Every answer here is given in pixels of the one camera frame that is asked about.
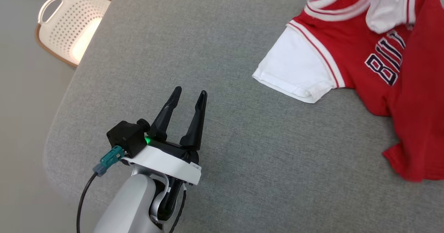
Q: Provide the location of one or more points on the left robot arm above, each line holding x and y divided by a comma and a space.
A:
128, 205

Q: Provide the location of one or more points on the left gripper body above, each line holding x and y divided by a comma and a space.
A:
166, 162

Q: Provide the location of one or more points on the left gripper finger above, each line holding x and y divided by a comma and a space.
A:
164, 118
196, 129

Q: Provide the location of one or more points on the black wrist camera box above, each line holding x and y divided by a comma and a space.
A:
125, 137

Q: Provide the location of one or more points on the white perforated laundry basket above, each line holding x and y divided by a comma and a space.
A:
69, 21

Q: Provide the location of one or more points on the red jersey with white sleeves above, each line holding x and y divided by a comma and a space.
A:
347, 52

